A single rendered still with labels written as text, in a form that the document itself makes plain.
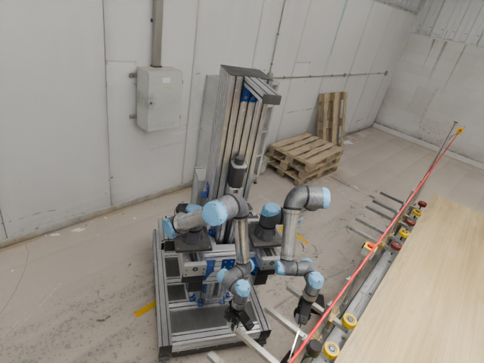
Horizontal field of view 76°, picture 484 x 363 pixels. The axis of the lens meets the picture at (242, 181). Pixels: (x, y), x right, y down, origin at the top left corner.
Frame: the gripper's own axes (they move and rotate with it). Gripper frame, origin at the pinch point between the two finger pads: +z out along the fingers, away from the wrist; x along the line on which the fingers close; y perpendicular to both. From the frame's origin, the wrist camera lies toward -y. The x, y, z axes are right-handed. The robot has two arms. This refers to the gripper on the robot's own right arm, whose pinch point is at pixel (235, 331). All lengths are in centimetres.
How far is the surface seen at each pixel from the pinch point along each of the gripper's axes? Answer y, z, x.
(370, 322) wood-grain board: -54, -7, -58
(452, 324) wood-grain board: -93, -7, -97
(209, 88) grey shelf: 210, -59, -180
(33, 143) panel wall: 233, -17, 6
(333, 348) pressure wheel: -45, -9, -25
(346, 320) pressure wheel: -43, -8, -47
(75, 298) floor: 140, 83, 24
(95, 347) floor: 91, 83, 34
